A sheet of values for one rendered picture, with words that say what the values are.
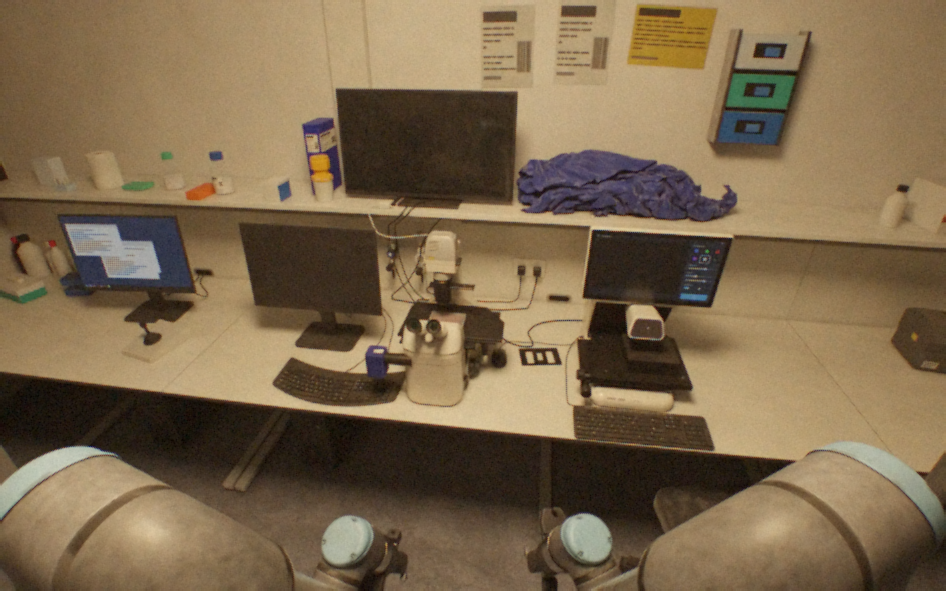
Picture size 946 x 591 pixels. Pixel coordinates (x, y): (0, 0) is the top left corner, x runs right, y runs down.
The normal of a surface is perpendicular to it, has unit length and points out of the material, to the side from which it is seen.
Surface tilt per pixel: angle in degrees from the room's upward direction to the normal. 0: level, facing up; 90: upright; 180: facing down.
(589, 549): 19
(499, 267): 90
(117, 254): 86
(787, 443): 0
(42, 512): 25
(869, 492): 13
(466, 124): 86
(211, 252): 90
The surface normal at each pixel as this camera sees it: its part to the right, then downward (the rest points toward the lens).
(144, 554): 0.41, -0.57
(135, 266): -0.05, 0.44
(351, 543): -0.13, -0.67
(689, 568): -0.79, -0.46
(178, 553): 0.58, -0.59
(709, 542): -0.70, -0.64
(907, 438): 0.00, -0.87
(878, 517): 0.18, -0.59
